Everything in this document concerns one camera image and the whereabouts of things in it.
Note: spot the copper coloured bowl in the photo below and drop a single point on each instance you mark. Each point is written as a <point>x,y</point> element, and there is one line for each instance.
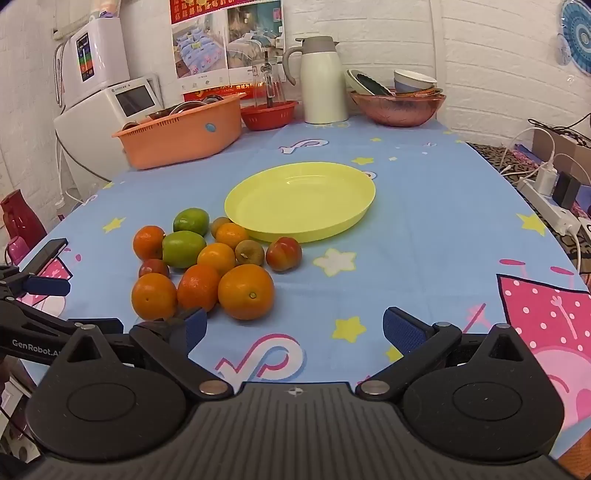
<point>397,110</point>

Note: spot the white thermos jug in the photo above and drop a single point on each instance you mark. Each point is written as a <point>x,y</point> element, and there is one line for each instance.
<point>323,83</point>

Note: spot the green apple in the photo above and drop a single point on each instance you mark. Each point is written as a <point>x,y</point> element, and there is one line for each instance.
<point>183,249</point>
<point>190,220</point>

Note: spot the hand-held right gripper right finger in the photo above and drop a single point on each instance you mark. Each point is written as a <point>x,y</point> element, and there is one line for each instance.
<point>401,330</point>

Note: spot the clear glass pitcher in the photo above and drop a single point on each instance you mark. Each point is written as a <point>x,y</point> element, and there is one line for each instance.
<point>268,83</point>

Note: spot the pink plastic cup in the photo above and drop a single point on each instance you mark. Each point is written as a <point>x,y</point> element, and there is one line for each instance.
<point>16,249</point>

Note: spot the patterned rim bowl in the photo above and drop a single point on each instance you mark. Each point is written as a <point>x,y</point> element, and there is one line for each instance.
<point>434,92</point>

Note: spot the printed plastic bag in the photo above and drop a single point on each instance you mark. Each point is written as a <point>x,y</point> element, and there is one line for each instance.
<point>106,9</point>

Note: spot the black power adapter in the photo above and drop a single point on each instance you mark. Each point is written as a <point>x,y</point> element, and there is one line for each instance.
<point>565,189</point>

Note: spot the leopard print cloth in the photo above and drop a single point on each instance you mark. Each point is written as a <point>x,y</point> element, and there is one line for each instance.
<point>489,157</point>

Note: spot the red plum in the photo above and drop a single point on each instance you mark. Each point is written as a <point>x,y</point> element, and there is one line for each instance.
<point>284,254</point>
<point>153,267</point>

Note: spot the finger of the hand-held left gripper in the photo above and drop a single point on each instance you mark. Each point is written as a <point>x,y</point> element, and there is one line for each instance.
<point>48,285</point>
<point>104,326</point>

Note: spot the white bowl green inside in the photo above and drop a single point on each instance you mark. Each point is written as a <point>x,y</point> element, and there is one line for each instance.
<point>369,83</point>

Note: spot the white and blue bowl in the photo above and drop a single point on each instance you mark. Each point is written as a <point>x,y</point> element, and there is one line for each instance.
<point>413,81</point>

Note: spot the white power strip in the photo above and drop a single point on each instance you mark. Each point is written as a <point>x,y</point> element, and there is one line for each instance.
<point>554,212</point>

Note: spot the red thermos flask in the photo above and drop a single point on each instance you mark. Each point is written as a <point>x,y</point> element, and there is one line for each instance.
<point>18,214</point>

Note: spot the brown longan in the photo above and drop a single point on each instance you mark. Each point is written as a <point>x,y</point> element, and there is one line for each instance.
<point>218,225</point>
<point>249,253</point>

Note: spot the red plastic basket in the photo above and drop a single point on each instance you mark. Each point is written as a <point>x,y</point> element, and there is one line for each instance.
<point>270,117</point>

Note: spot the blue printed tablecloth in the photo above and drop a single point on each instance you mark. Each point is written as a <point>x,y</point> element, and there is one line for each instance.
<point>438,240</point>

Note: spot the white appliance with screen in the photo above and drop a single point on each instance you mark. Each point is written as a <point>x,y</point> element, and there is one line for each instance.
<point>92,115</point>

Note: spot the cardboard box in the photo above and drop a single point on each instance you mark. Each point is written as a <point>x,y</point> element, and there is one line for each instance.
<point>572,152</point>

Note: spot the white charger plug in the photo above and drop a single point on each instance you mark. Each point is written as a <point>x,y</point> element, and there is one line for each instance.
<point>547,180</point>

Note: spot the orange plastic basin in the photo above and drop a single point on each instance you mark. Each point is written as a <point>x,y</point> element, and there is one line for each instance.
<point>184,138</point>

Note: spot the orange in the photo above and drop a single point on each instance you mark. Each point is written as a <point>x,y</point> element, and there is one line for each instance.
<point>148,242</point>
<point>154,296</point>
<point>246,291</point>
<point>198,287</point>
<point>216,258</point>
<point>232,234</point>

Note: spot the white water purifier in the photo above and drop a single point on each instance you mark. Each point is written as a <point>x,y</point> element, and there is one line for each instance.
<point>106,55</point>

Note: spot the stainless steel bowl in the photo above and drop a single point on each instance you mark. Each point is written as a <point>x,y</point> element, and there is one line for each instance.
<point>214,98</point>
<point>182,110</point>

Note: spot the red wall calendar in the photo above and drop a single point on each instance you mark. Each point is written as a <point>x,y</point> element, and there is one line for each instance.
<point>207,46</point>

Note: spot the blue round wall decoration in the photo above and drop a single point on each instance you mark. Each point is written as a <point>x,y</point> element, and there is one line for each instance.
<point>577,32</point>

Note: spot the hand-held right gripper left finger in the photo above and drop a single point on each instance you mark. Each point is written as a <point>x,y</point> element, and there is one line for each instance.
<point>196,323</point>

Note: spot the yellow plastic plate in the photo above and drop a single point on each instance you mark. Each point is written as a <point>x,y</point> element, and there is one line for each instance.
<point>300,198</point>

